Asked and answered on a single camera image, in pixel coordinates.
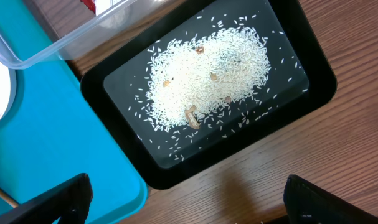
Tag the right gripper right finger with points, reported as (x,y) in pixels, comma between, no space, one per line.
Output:
(308,203)

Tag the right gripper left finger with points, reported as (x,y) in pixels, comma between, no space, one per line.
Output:
(69,202)

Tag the snack wrapper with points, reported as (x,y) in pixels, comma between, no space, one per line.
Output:
(99,6)

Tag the teal serving tray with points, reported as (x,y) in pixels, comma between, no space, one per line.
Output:
(51,134)

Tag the lower wooden chopstick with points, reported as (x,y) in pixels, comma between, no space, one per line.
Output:
(9,200)

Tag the large pink plate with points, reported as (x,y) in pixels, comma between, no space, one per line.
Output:
(8,88)

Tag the black tray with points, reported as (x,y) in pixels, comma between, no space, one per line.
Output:
(106,97)

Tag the spilled rice pile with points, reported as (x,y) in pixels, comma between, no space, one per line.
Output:
(206,80)

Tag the clear plastic bin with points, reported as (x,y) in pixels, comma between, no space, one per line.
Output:
(40,31)

